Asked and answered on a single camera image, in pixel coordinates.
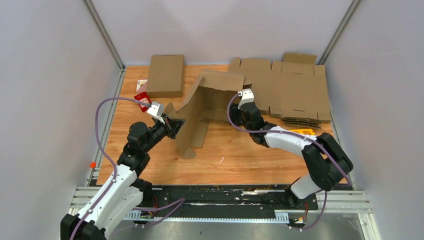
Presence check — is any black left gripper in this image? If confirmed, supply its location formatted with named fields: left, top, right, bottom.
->
left=143, top=113, right=187, bottom=153

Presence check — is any brown cardboard box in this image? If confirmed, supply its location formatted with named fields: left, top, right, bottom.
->
left=146, top=54, right=185, bottom=99
left=164, top=70, right=252, bottom=159

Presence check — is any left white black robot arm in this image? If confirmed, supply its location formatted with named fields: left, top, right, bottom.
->
left=60, top=114, right=185, bottom=240

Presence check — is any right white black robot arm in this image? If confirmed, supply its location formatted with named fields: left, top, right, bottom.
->
left=227, top=102, right=354, bottom=209

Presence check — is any closed brown cardboard box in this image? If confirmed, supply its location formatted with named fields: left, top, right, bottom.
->
left=146, top=54, right=185, bottom=99

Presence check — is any red plastic window block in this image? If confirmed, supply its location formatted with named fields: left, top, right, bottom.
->
left=134, top=91, right=152, bottom=113

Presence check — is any playing card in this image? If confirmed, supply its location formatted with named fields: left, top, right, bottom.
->
left=136, top=79, right=148, bottom=94

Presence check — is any stack of flat cardboard sheets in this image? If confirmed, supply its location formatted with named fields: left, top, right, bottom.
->
left=228, top=52, right=332, bottom=128

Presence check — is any yellow plastic triangle block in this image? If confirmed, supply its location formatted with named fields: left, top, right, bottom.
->
left=288, top=128, right=316, bottom=137

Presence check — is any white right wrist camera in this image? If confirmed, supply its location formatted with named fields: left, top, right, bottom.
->
left=237, top=88, right=254, bottom=109

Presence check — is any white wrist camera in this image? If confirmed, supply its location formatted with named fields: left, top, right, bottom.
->
left=237, top=88, right=254, bottom=109
left=146, top=101, right=165, bottom=124

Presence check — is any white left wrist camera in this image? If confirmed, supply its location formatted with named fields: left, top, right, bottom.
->
left=146, top=101, right=165, bottom=124

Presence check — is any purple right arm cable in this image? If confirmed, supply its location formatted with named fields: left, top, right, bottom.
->
left=226, top=94, right=352, bottom=232

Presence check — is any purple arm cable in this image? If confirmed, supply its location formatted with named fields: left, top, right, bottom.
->
left=226, top=94, right=352, bottom=232
left=67, top=96, right=186, bottom=240

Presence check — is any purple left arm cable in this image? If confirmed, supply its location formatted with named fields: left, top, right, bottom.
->
left=67, top=96, right=186, bottom=240

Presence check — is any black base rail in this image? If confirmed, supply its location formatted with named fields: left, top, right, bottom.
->
left=139, top=184, right=319, bottom=219

